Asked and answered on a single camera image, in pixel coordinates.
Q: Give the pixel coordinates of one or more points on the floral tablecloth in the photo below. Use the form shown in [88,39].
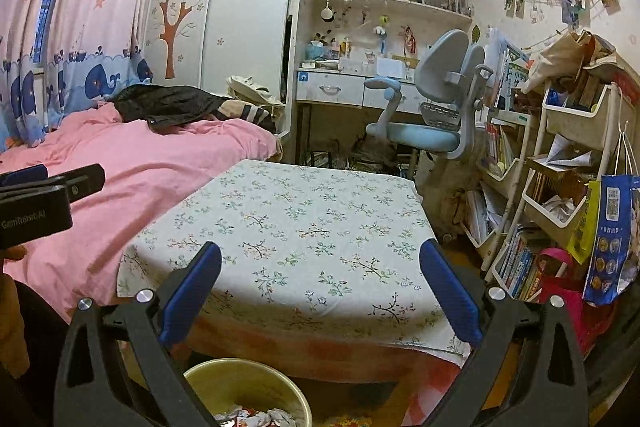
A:
[300,232]

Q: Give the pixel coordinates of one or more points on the blue yellow shopping bag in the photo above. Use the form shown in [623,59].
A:
[612,232]

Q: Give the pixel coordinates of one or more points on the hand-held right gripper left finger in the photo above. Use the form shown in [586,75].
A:
[192,287]

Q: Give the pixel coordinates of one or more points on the row of books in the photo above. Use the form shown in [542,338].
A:
[520,267]

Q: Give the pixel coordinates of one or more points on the white trolley shelf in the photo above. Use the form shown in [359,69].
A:
[575,117]

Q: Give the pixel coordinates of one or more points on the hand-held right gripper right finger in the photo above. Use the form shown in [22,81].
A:
[447,289]

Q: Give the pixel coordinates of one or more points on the white wardrobe with tree decal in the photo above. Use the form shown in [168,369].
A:
[225,32]

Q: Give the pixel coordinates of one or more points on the pink blanket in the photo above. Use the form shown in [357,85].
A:
[125,167]

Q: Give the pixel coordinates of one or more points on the person's left forearm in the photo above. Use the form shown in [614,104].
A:
[12,332]

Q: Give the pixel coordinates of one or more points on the pink bag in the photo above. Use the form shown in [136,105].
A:
[555,267]

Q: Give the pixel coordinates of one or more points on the person's left hand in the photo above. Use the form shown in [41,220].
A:
[12,253]

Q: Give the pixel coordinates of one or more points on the blue grey office chair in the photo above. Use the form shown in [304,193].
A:
[425,134]

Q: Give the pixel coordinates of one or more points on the yellow trash bin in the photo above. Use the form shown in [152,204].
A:
[240,382]

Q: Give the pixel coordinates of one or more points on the beige cloth bag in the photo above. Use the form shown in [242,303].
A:
[555,57]

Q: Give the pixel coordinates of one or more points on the pile of papers and bags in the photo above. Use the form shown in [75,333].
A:
[370,154]

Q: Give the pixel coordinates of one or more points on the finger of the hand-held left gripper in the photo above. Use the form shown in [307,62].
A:
[25,176]
[85,182]

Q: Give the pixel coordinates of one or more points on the black jacket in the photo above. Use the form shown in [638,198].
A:
[165,102]

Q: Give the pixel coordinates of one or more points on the pink whale print curtain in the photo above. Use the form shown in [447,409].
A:
[100,7]

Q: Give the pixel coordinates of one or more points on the beige tote bag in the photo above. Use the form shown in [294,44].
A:
[250,87]

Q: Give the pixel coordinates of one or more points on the striped beige pillow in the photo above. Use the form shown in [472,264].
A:
[245,109]

